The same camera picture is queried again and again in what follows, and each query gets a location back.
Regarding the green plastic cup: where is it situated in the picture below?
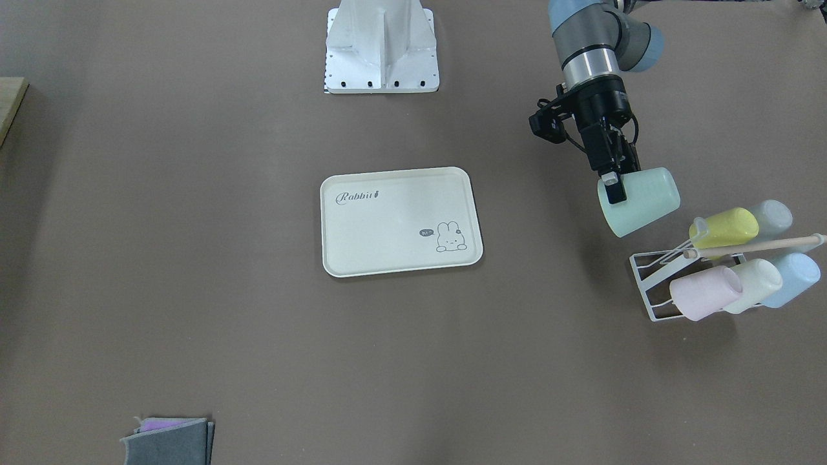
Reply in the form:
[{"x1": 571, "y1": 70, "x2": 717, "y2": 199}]
[{"x1": 597, "y1": 167, "x2": 680, "y2": 236}]

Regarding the cream rabbit tray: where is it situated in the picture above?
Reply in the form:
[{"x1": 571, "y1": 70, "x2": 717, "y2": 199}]
[{"x1": 320, "y1": 167, "x2": 484, "y2": 278}]

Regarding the white cup rack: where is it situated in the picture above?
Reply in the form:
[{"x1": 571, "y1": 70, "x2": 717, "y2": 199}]
[{"x1": 629, "y1": 217, "x2": 825, "y2": 322}]

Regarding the yellow plastic cup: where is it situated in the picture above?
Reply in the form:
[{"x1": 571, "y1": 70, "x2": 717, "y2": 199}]
[{"x1": 688, "y1": 208, "x2": 760, "y2": 249}]

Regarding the pink plastic cup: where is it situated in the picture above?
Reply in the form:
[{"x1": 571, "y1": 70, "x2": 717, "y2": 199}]
[{"x1": 669, "y1": 265, "x2": 742, "y2": 321}]

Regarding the pale blue plastic cup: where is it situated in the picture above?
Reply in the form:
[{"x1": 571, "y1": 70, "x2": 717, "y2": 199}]
[{"x1": 748, "y1": 198, "x2": 793, "y2": 240}]

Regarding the cream plastic cup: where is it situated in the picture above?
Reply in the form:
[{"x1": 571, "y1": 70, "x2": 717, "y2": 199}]
[{"x1": 722, "y1": 258, "x2": 783, "y2": 315}]

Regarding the light blue plastic cup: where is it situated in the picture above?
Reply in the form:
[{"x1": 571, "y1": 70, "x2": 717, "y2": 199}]
[{"x1": 761, "y1": 253, "x2": 821, "y2": 309}]

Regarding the grey folded cloth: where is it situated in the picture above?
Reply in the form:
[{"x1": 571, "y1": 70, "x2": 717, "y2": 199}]
[{"x1": 120, "y1": 417, "x2": 215, "y2": 464}]

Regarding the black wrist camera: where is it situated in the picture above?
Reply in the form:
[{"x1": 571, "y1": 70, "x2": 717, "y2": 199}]
[{"x1": 529, "y1": 96, "x2": 572, "y2": 144}]

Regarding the white column mount base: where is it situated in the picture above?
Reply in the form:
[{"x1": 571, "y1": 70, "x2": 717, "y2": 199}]
[{"x1": 323, "y1": 1, "x2": 440, "y2": 94}]

